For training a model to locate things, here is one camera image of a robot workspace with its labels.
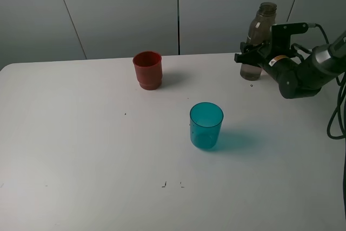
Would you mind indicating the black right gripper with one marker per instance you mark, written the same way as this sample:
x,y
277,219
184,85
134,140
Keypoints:
x,y
273,56

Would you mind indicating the smoky transparent plastic bottle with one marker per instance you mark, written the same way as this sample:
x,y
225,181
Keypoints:
x,y
259,31

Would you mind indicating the teal transparent plastic cup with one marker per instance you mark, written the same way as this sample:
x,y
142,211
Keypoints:
x,y
205,123

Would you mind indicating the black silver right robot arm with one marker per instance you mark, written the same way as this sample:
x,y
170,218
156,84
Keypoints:
x,y
305,79

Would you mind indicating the red plastic cup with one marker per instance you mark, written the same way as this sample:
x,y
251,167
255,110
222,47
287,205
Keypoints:
x,y
148,69

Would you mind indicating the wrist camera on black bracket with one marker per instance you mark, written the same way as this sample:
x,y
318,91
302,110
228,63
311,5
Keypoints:
x,y
280,42

